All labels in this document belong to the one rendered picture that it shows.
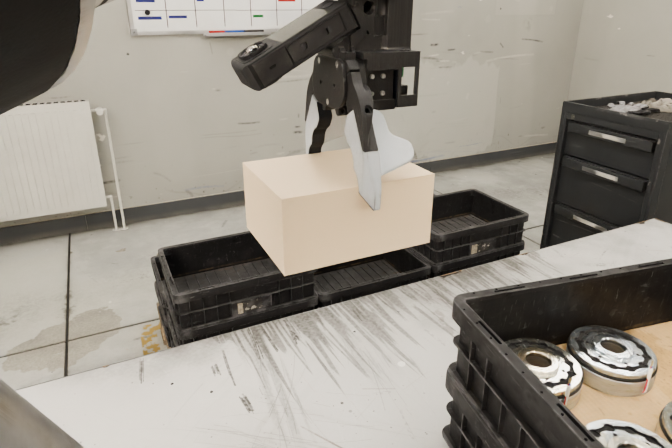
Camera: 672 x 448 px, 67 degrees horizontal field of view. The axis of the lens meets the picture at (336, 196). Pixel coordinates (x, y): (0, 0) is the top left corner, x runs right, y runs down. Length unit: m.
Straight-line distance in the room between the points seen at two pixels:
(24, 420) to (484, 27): 4.07
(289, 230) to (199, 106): 2.83
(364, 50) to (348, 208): 0.15
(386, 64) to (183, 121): 2.82
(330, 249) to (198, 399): 0.46
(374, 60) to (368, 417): 0.54
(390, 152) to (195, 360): 0.60
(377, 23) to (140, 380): 0.68
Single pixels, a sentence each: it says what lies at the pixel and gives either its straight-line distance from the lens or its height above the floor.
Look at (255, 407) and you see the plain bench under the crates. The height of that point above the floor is 0.70.
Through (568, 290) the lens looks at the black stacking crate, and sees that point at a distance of 0.76.
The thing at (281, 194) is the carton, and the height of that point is 1.12.
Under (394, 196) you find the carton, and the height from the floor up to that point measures 1.10.
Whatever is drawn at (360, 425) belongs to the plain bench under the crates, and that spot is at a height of 0.70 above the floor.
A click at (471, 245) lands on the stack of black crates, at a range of 1.74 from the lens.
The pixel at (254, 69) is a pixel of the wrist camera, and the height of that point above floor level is 1.22.
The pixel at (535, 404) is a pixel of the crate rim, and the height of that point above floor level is 0.92.
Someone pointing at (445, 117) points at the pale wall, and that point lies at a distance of 4.09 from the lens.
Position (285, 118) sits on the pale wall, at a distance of 3.43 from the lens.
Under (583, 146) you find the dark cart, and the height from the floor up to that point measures 0.73.
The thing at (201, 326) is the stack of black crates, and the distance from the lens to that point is 1.41.
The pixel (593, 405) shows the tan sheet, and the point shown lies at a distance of 0.72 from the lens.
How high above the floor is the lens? 1.28
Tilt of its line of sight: 21 degrees down
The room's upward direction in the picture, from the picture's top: straight up
